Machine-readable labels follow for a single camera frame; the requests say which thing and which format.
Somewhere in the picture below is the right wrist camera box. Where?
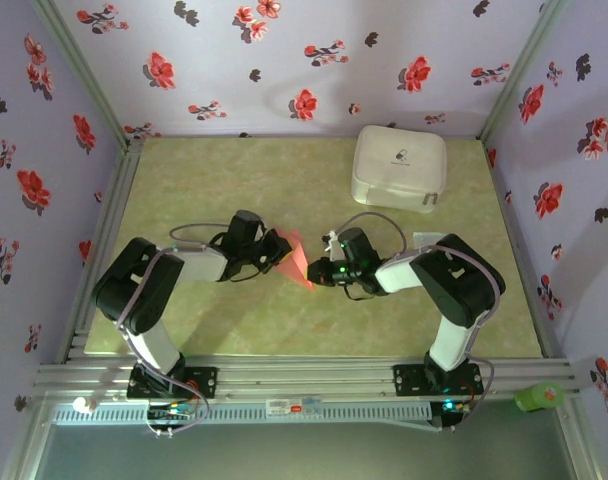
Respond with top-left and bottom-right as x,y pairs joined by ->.
322,229 -> 344,257

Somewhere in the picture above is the wide aluminium base rail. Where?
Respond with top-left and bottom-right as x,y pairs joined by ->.
33,355 -> 583,401

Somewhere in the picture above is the aluminium side rail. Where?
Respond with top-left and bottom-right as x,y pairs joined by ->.
58,137 -> 145,364
481,139 -> 560,359

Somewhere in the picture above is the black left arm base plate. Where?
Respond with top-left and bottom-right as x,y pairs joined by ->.
127,366 -> 219,400

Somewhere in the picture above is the white zippered case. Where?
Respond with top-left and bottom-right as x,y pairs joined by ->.
350,124 -> 448,215

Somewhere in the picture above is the green plastic cup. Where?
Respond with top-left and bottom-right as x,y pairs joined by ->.
513,381 -> 566,414

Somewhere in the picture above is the clear plastic packet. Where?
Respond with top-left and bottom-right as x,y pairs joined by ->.
412,230 -> 453,251

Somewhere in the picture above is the grey slotted cable duct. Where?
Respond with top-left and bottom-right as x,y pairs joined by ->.
51,402 -> 433,427

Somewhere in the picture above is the white label with red mark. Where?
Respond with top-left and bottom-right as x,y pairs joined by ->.
265,397 -> 323,416

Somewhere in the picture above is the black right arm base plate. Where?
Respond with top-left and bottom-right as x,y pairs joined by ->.
392,363 -> 485,399

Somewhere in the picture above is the grey right arm cable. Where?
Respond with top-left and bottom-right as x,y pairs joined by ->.
333,211 -> 508,432

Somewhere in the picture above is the pink paper sheet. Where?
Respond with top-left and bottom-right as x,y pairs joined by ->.
274,228 -> 319,292

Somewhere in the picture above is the aluminium frame post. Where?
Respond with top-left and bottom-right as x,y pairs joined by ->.
32,0 -> 131,149
476,0 -> 570,141
1,394 -> 53,480
556,399 -> 603,480

